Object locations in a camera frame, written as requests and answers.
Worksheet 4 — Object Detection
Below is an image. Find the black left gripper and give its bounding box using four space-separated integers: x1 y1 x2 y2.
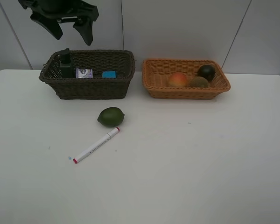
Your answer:
18 0 99 46

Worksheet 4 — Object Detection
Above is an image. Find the dark green square bottle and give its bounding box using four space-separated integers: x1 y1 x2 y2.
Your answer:
58 48 74 78

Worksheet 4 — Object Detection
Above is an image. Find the purple lidded round container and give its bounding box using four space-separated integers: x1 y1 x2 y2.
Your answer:
76 68 93 78

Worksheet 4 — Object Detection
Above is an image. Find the blue whiteboard eraser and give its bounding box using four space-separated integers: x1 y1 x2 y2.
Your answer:
102 71 116 78

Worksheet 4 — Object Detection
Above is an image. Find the red orange peach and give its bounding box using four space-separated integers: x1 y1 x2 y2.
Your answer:
168 72 188 88

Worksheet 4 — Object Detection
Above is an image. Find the white marker with red caps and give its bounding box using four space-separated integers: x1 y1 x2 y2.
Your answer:
73 127 120 164

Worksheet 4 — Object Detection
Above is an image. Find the brown kiwi fruit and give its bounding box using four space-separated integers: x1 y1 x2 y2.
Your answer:
188 77 210 88

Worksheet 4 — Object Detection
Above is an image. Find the dark green avocado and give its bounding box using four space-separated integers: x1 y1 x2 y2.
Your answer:
198 64 216 82

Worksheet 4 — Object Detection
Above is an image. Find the dark brown wicker basket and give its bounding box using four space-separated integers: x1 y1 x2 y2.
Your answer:
39 50 135 100

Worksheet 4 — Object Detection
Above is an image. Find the orange wicker basket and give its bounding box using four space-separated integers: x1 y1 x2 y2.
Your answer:
142 58 231 99

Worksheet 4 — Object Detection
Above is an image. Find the green lime fruit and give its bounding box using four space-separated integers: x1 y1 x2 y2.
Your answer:
97 107 125 127

